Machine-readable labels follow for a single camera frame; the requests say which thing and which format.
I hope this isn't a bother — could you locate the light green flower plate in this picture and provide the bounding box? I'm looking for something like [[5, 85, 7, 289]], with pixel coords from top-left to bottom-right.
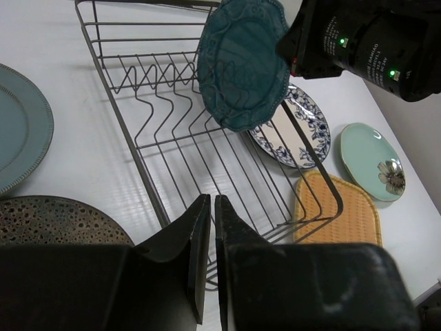
[[340, 123, 406, 202]]

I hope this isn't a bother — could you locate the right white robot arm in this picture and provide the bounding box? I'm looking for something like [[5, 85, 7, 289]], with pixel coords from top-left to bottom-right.
[[276, 1, 440, 102]]

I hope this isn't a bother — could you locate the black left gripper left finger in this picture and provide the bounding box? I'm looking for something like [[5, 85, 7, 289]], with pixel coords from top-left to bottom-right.
[[134, 194, 211, 325]]

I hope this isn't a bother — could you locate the grey wire dish rack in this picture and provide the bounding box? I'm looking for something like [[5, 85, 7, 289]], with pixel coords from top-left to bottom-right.
[[74, 0, 345, 290]]

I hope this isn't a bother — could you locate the brown speckled round plate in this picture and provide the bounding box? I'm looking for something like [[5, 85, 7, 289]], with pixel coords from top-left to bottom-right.
[[1, 195, 134, 246]]

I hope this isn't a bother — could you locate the orange woven square plate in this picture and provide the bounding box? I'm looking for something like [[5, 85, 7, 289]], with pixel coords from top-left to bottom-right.
[[293, 170, 382, 246]]

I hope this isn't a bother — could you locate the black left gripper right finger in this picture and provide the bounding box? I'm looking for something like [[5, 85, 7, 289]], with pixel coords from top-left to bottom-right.
[[215, 195, 276, 330]]

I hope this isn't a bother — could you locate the teal scalloped plate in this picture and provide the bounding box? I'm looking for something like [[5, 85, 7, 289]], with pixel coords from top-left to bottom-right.
[[196, 1, 290, 132]]

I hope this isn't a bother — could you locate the blue floral white plate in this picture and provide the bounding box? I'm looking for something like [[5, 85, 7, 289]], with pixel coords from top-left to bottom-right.
[[249, 83, 331, 169]]

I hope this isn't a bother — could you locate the grey-blue round plate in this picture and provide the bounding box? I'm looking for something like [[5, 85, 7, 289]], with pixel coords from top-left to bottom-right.
[[1, 64, 54, 194]]

